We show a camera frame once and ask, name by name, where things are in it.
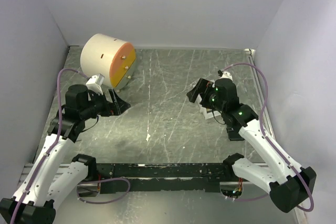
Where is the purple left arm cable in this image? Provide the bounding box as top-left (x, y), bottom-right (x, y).
top-left (9, 68), bottom-right (131, 224)

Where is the round cream mini drawer cabinet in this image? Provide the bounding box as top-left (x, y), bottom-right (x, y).
top-left (80, 34), bottom-right (137, 90)

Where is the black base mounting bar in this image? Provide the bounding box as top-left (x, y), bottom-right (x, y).
top-left (79, 163), bottom-right (239, 194)

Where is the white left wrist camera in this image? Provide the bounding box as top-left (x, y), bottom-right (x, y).
top-left (86, 74), bottom-right (104, 95)

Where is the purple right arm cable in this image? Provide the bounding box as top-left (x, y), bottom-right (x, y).
top-left (222, 62), bottom-right (314, 212)

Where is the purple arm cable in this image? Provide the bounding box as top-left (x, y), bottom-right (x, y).
top-left (9, 68), bottom-right (131, 224)
top-left (222, 62), bottom-right (314, 212)

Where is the white corner bracket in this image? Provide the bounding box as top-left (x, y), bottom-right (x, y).
top-left (244, 48), bottom-right (255, 57)

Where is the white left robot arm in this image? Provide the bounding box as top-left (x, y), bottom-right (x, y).
top-left (1, 84), bottom-right (130, 223)

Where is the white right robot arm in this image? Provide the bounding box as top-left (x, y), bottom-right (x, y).
top-left (187, 78), bottom-right (317, 213)

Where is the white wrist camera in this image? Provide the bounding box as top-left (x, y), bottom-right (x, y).
top-left (86, 74), bottom-right (104, 95)
top-left (217, 70), bottom-right (233, 81)

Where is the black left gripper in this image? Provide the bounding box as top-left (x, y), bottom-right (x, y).
top-left (80, 87), bottom-right (130, 120)

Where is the white card tray box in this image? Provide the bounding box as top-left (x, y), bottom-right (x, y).
top-left (196, 95), bottom-right (220, 120)

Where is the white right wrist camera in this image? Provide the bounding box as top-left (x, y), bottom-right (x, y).
top-left (217, 70), bottom-right (233, 81)

